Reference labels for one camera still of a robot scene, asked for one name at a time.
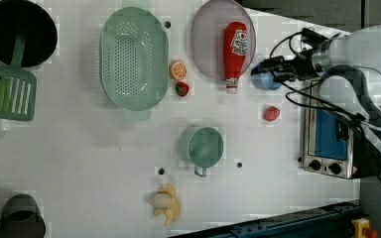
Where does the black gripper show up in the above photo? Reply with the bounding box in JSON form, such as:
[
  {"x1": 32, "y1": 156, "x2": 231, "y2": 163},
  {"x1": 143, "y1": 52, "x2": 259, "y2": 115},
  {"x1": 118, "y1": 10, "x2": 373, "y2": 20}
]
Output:
[{"x1": 250, "y1": 53, "x2": 318, "y2": 81}]

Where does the red plush ketchup bottle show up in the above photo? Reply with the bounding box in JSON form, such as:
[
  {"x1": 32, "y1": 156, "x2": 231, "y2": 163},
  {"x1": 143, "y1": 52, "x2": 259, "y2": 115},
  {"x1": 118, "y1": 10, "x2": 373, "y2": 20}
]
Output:
[{"x1": 223, "y1": 22, "x2": 248, "y2": 94}]

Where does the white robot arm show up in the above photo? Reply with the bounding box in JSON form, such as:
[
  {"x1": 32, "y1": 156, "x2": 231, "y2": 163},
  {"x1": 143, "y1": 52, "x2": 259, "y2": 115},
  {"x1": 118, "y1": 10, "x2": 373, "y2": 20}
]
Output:
[{"x1": 250, "y1": 25, "x2": 381, "y2": 154}]

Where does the grey round plate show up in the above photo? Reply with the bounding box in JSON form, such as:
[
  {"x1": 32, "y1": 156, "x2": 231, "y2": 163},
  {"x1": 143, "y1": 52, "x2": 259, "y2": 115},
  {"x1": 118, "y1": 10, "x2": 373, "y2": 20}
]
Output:
[{"x1": 190, "y1": 0, "x2": 256, "y2": 80}]

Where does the blue bowl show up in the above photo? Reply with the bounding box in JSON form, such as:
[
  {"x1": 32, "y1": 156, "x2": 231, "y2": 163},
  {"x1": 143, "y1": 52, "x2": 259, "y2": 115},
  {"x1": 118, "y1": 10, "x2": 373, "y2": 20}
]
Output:
[{"x1": 252, "y1": 72, "x2": 281, "y2": 90}]

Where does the red tomato toy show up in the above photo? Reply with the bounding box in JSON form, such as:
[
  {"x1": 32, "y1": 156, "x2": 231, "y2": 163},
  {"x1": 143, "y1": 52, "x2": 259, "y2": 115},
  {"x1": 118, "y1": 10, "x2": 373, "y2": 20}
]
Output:
[{"x1": 264, "y1": 106, "x2": 280, "y2": 121}]

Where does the red strawberry toy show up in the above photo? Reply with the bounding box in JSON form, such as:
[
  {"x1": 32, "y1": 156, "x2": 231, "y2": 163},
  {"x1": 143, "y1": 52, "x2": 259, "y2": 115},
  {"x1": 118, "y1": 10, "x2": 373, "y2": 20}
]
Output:
[{"x1": 175, "y1": 81, "x2": 190, "y2": 97}]

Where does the orange slice toy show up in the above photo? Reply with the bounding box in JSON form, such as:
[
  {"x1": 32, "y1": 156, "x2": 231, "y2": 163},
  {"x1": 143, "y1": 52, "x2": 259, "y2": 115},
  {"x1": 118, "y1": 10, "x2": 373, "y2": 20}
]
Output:
[{"x1": 169, "y1": 60, "x2": 188, "y2": 80}]

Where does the black toaster oven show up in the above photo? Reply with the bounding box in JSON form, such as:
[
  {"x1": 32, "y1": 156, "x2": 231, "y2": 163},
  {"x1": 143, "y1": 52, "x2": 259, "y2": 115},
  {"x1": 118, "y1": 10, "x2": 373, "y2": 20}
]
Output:
[{"x1": 302, "y1": 98, "x2": 381, "y2": 179}]

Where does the green oval colander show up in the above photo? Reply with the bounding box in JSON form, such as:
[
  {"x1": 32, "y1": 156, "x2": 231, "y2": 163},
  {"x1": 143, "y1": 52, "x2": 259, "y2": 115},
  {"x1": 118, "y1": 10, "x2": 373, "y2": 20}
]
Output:
[{"x1": 99, "y1": 0, "x2": 169, "y2": 121}]

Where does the peeled banana toy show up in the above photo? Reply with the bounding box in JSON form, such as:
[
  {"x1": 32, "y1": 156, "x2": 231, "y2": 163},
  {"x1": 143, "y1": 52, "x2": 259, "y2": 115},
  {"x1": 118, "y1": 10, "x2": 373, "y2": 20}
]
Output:
[{"x1": 146, "y1": 182, "x2": 181, "y2": 227}]

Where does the green slotted spatula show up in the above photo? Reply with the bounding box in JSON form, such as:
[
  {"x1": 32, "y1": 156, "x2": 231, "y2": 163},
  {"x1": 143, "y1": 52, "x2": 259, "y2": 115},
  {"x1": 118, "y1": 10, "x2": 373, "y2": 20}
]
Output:
[{"x1": 0, "y1": 33, "x2": 37, "y2": 121}]

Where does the black round pan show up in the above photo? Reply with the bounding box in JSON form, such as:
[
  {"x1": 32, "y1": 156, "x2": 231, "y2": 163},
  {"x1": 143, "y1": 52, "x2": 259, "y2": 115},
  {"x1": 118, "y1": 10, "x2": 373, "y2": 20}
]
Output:
[{"x1": 0, "y1": 0, "x2": 58, "y2": 67}]

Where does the black cylinder cup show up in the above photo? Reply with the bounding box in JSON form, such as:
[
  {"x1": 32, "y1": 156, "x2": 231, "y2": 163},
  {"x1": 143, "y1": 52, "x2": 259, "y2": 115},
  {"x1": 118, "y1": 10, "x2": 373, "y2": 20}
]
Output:
[{"x1": 0, "y1": 194, "x2": 47, "y2": 238}]

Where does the green cup with handle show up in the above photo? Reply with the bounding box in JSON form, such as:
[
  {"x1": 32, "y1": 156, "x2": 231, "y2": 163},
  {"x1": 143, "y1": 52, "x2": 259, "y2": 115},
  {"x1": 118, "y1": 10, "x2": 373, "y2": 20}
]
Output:
[{"x1": 179, "y1": 125, "x2": 224, "y2": 178}]

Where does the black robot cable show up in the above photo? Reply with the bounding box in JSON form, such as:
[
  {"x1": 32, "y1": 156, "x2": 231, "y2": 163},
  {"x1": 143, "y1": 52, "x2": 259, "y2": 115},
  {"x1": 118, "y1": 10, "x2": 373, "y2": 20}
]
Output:
[{"x1": 269, "y1": 27, "x2": 381, "y2": 196}]

